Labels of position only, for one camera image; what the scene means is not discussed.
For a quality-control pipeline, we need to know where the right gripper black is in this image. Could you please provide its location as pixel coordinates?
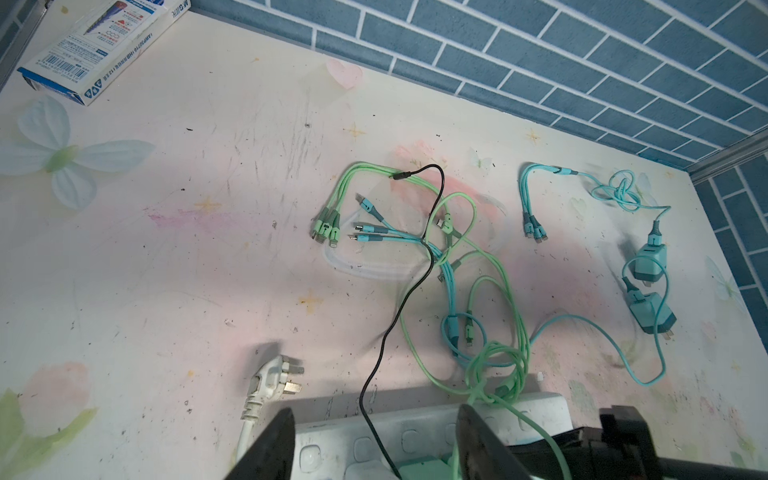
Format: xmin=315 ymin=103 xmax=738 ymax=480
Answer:
xmin=509 ymin=406 xmax=767 ymax=479

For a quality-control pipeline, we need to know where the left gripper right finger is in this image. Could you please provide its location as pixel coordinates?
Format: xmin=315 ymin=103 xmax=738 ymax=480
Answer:
xmin=456 ymin=404 xmax=531 ymax=480

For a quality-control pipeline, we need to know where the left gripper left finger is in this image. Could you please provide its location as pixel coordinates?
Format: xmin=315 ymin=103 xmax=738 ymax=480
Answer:
xmin=225 ymin=408 xmax=296 ymax=480

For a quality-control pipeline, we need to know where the green charger adapter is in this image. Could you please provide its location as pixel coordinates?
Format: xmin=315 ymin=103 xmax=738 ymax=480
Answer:
xmin=398 ymin=458 xmax=453 ymax=480

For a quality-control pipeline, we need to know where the white power strip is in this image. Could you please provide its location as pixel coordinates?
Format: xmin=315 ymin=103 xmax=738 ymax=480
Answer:
xmin=291 ymin=392 xmax=573 ymax=479

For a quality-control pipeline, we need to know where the teal plug adapter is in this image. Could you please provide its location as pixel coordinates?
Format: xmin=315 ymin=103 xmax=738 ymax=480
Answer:
xmin=629 ymin=220 xmax=667 ymax=284
xmin=622 ymin=277 xmax=677 ymax=335

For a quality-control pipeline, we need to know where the white three-pin plug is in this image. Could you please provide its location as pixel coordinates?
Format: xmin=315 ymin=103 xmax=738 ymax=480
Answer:
xmin=241 ymin=355 xmax=305 ymax=422

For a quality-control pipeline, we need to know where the blue white small box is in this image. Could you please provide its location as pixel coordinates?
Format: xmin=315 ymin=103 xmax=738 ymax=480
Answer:
xmin=18 ymin=0 xmax=191 ymax=106

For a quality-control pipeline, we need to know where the light green usb cable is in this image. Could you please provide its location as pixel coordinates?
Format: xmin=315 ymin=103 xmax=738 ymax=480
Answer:
xmin=309 ymin=161 xmax=574 ymax=480

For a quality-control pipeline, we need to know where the black usb cable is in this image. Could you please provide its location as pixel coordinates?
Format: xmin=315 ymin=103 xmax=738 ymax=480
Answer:
xmin=358 ymin=164 xmax=446 ymax=480

